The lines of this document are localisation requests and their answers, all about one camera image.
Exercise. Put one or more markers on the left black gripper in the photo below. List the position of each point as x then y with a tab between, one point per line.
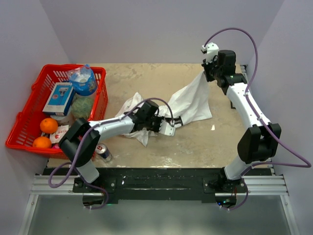
157	129

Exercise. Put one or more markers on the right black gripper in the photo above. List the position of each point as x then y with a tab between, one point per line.
207	67

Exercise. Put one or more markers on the white printed t-shirt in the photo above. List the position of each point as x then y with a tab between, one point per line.
188	104

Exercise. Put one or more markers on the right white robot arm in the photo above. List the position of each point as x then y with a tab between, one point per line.
257	144

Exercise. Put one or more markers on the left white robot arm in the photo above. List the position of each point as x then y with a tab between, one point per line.
80	141

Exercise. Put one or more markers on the blue red drink can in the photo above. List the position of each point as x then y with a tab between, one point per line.
103	152

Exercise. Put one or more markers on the blue plastic bag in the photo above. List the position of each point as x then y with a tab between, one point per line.
83	80

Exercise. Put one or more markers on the blue white razor box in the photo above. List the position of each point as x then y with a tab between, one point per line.
60	99

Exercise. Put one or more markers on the red white snack packet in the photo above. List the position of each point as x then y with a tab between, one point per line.
60	132

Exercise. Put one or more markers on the pink packet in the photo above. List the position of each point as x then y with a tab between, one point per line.
55	146

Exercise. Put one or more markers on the upper orange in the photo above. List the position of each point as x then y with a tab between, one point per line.
49	125

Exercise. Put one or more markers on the orange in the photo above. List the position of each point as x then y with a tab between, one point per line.
42	142
49	125

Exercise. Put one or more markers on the lower orange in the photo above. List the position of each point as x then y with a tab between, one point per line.
42	142

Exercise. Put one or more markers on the red plastic basket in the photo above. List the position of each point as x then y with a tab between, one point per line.
27	125

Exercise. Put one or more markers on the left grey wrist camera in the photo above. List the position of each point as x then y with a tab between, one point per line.
166	129

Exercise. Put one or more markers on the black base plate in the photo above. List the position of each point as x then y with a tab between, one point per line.
208	185

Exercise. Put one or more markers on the aluminium rail frame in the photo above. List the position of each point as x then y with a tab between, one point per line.
259	178

